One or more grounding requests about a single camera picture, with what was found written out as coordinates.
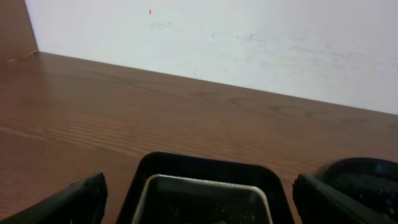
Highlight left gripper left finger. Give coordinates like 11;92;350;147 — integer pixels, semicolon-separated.
1;172;108;224

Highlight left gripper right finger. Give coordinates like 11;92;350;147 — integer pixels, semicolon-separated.
293;174;397;224

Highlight green yellow sponge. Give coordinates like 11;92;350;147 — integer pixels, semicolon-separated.
211;221;226;224

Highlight round black tray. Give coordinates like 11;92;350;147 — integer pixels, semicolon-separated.
317;157;397;221

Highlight black rectangular tray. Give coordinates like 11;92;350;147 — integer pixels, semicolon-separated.
117;152;294;223

